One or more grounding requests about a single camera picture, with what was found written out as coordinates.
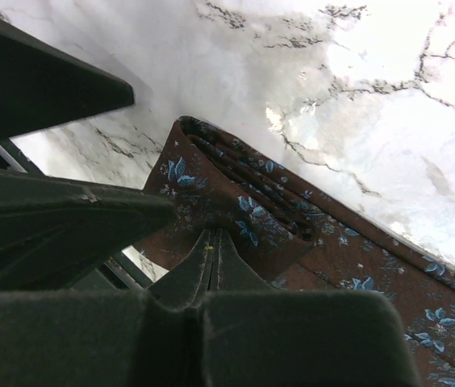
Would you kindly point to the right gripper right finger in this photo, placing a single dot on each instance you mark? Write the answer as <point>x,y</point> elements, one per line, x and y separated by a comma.
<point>309,338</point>

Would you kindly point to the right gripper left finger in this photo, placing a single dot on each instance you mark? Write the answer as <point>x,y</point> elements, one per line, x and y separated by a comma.
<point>150,337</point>

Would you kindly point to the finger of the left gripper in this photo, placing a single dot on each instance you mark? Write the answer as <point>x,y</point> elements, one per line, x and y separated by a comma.
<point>54,231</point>
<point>43,87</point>

